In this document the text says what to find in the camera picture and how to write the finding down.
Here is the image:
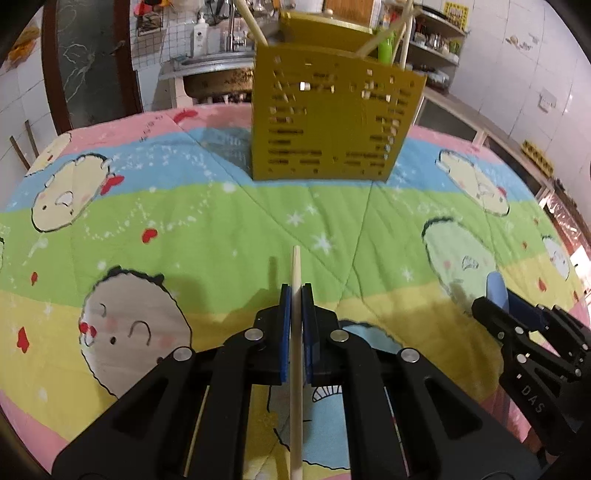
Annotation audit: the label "light blue spoon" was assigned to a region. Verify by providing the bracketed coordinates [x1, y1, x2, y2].
[486, 271, 510, 312]

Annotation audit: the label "kitchen counter cabinets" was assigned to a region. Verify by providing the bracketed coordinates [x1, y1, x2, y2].
[414, 87, 555, 207]

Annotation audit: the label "steel kitchen sink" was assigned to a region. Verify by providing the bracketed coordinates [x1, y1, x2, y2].
[159, 51, 254, 101]

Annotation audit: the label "colourful cartoon quilt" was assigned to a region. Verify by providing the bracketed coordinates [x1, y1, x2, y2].
[1, 105, 589, 472]

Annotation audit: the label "yellow egg tray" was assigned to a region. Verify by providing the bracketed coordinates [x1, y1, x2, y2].
[521, 140, 554, 178]

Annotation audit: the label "yellow perforated utensil holder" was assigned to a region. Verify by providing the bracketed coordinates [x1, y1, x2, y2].
[252, 11, 426, 181]

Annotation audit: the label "wooden chopstick beside gripper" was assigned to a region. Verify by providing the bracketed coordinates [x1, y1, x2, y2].
[235, 0, 269, 46]

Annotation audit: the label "dark wooden door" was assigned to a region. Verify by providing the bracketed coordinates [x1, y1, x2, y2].
[41, 0, 142, 134]

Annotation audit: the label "wooden cutting board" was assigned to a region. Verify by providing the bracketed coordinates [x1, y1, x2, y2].
[324, 0, 381, 25]

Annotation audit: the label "green handled utensil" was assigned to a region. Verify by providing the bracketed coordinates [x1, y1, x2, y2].
[378, 33, 398, 65]

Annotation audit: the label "corner wall shelf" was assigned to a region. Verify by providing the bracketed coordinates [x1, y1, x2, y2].
[407, 6, 467, 69]

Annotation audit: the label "wooden sticks against wall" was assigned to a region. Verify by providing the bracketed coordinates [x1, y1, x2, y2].
[9, 119, 39, 171]

